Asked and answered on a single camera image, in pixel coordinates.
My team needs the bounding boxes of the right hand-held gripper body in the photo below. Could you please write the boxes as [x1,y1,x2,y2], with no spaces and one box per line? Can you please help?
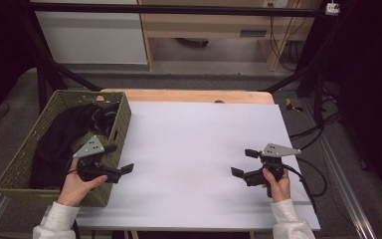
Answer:
[244,142,302,187]

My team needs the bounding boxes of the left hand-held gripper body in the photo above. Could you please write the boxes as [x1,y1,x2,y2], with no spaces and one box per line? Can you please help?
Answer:
[68,134,123,184]

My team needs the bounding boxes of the navy knit vest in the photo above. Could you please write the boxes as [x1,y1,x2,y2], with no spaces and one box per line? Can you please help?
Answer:
[29,103,120,191]

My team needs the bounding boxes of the green woven basket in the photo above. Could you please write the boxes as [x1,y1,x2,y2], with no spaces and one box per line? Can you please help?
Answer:
[0,89,132,208]

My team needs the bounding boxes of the person's right hand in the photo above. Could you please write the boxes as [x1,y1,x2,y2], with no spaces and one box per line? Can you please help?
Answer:
[262,167,291,203]

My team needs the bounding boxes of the person's left hand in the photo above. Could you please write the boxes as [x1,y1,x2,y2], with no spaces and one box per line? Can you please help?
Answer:
[57,158,108,208]

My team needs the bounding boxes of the yellow and black object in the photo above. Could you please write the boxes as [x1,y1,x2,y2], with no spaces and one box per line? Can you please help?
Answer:
[285,98,304,113]

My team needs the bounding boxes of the black metal stand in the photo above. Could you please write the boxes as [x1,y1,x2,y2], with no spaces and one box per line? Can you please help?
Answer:
[19,13,102,114]
[260,63,327,130]

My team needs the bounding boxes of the wooden table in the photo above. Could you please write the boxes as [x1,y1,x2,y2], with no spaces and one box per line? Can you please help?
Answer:
[99,88,276,106]

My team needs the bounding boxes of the white cabinet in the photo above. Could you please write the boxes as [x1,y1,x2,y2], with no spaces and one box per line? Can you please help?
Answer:
[34,0,148,66]

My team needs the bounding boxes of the black curtain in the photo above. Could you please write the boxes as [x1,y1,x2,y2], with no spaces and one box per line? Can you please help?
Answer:
[327,0,382,210]
[0,0,38,127]

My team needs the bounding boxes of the light wooden desk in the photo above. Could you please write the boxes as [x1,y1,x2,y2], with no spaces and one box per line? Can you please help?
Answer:
[137,0,322,73]

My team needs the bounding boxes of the small white device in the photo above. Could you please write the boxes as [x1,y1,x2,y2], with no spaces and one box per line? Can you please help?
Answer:
[324,1,341,17]

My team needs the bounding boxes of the left hand-held gripper cable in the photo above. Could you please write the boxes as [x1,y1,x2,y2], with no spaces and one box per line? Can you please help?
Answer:
[67,158,79,177]

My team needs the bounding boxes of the hand-held gripper cable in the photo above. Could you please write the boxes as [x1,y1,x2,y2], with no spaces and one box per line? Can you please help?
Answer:
[67,158,79,177]
[283,163,319,213]

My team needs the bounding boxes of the right hand-held gripper cable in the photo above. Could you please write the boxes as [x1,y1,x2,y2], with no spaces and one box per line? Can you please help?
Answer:
[283,163,319,213]

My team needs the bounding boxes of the looped black cable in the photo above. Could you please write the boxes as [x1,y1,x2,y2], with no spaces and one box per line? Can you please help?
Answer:
[294,155,328,197]

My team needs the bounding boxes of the black floor cables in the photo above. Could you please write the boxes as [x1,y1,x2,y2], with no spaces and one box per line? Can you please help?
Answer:
[289,86,342,150]

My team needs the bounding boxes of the hanging black cables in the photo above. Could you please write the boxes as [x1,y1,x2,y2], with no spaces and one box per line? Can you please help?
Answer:
[269,15,301,73]

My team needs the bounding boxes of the black metal frame bar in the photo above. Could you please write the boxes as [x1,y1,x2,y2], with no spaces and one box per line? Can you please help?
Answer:
[29,2,327,18]

